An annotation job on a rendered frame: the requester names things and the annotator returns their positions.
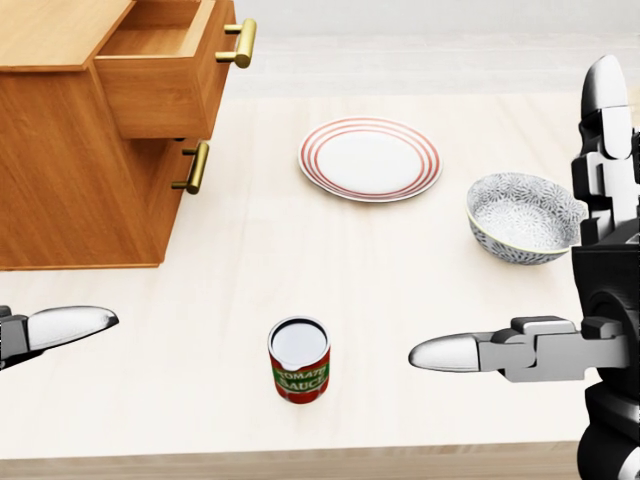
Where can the open wooden drawer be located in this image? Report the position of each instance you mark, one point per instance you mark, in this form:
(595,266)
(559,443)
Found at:
(150,95)

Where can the wooden cabinet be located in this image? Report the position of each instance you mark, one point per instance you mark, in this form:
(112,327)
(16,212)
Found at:
(55,165)

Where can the white plate with red rings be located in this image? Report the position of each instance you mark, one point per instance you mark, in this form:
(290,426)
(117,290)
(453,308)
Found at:
(370,160)

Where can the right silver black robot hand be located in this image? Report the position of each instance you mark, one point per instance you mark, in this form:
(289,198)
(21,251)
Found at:
(612,280)

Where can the right silver black robot arm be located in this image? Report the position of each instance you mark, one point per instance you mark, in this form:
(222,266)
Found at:
(615,435)

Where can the closed wooden drawer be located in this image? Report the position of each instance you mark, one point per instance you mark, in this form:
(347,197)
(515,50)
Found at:
(162,220)

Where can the grey patterned bowl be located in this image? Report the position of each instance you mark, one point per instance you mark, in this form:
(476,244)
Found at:
(520,220)

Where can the red tomato sauce tin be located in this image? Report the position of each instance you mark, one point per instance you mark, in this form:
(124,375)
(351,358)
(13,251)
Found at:
(300,370)

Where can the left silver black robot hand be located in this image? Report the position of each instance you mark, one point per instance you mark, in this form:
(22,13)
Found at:
(60,327)

